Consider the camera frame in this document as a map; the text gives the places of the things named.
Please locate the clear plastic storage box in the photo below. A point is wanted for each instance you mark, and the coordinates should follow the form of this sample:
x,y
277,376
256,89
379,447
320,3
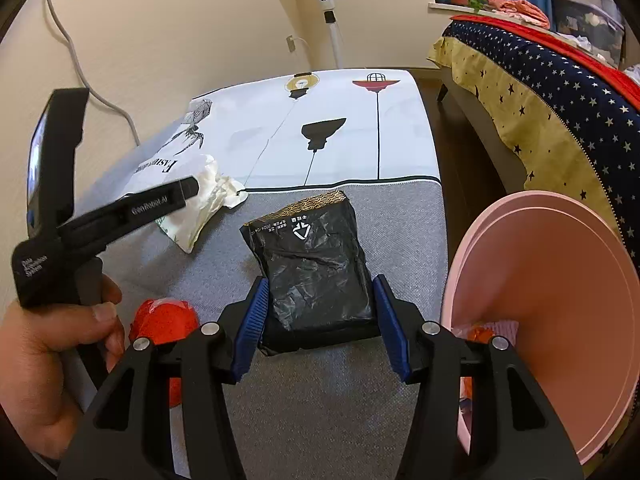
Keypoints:
x,y
585,27

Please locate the navy yellow star blanket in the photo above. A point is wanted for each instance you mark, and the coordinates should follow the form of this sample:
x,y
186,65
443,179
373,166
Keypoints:
x,y
540,100

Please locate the white paper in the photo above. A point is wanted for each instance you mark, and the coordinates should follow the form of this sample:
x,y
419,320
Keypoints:
x,y
200,215

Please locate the orange cloth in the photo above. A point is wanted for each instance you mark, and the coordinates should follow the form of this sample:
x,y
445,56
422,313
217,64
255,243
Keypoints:
x,y
517,7

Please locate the white standing fan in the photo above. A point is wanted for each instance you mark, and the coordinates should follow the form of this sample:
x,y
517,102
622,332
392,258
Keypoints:
x,y
332,15

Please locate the white wall outlet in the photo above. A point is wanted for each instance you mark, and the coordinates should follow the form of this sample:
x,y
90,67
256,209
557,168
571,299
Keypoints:
x,y
290,43

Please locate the white grey printed tablecloth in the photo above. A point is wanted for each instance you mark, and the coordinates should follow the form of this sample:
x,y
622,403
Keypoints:
x,y
350,150

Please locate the red crumpled plastic bag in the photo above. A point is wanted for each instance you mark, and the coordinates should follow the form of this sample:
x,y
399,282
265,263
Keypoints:
x,y
162,317

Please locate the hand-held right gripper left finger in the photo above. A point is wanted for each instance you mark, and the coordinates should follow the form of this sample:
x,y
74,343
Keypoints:
x,y
252,325

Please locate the red blanket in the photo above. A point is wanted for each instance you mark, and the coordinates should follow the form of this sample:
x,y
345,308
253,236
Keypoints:
x,y
565,50

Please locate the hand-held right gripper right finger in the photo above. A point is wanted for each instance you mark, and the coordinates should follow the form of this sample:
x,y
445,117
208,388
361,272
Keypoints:
x,y
392,325

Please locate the black plastic packet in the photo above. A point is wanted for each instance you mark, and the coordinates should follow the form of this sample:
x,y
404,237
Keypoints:
x,y
310,260

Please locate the grey bed frame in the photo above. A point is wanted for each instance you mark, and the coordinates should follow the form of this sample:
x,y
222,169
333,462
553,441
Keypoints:
x,y
480,125

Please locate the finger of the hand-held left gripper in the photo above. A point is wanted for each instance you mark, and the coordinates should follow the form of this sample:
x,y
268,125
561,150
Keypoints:
x,y
186,191

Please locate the purple foam wrap sheet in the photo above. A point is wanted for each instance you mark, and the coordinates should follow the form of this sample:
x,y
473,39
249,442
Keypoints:
x,y
505,327

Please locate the person's left hand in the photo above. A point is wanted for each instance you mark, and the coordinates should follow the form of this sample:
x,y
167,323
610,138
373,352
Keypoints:
x,y
45,360

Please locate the pink plastic bin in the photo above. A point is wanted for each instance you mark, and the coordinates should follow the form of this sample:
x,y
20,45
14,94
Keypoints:
x,y
560,300

